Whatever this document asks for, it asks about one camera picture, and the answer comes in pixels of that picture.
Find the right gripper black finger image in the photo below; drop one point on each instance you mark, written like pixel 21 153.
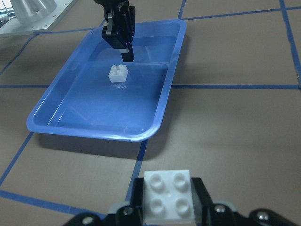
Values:
pixel 136 203
pixel 201 202
pixel 120 28

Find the white block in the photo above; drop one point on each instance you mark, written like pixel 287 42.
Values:
pixel 118 73
pixel 167 197

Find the blue plastic tray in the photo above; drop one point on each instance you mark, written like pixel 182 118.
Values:
pixel 82 101

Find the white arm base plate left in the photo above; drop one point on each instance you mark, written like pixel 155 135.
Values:
pixel 30 26

